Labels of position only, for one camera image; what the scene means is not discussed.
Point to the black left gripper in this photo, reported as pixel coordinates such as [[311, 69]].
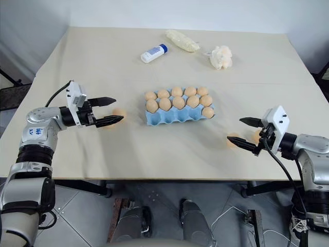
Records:
[[86, 115]]

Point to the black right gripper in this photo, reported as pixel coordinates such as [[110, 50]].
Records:
[[266, 133]]

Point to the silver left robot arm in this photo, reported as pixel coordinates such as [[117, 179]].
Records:
[[38, 128]]

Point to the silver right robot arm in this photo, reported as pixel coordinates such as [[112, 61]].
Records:
[[308, 149]]

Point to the blue egg carton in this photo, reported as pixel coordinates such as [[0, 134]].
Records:
[[167, 118]]

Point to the brown egg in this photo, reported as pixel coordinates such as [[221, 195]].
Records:
[[165, 103], [163, 93], [234, 135], [177, 91], [202, 90], [205, 100], [150, 96], [152, 105], [178, 102], [190, 90], [208, 112], [118, 112], [255, 136], [192, 101]]

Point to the beige tablecloth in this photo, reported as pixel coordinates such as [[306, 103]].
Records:
[[180, 154]]

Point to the white bottle with blue cap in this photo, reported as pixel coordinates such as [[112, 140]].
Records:
[[151, 54]]

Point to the black chair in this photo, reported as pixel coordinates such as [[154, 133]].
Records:
[[322, 82]]

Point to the black metal stand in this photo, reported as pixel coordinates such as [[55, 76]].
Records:
[[15, 90]]

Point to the rusty metal bar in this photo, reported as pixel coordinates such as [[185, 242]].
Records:
[[255, 229], [117, 218]]

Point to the silver rounded leg shell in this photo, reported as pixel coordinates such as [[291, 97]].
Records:
[[133, 226], [195, 221]]

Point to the clear bag of cream filling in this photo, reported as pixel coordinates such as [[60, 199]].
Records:
[[182, 41]]

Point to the black and white sneaker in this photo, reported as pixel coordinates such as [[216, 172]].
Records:
[[298, 227]]

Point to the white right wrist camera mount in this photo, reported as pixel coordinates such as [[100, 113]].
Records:
[[278, 121]]

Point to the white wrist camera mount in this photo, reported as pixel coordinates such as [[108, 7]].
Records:
[[75, 95], [278, 121]]

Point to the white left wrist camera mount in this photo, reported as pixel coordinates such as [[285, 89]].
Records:
[[75, 95]]

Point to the black table frame bar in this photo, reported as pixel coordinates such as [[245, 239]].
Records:
[[270, 189], [84, 187]]

